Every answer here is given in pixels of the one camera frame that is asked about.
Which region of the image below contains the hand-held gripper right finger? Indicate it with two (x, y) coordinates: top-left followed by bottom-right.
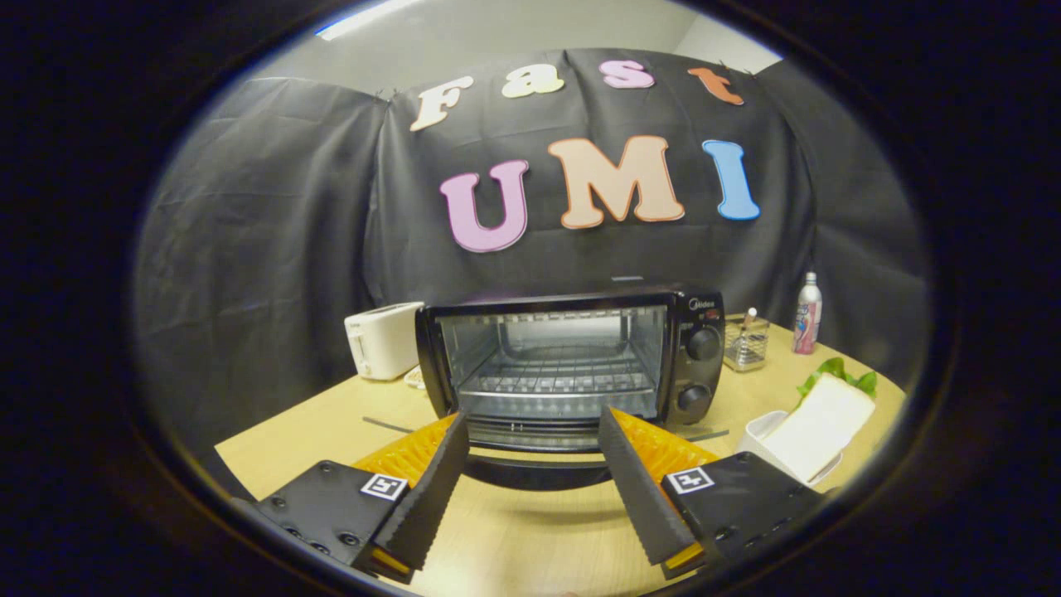
(598, 406), (826, 581)

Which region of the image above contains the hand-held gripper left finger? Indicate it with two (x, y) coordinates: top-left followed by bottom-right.
(235, 413), (471, 585)

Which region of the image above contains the black toaster oven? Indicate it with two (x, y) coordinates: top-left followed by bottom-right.
(414, 277), (730, 491)

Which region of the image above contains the sandwich with lettuce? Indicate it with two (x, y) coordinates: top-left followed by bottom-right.
(761, 357), (879, 484)

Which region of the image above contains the white pop-up toaster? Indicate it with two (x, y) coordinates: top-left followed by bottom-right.
(344, 301), (426, 382)

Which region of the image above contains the white rectangular plate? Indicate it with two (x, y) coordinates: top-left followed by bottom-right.
(736, 410), (845, 489)

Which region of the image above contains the silver pink-label bottle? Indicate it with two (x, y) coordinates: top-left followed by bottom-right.
(792, 271), (824, 357)

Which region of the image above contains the wire mesh basket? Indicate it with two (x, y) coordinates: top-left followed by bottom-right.
(722, 308), (770, 373)

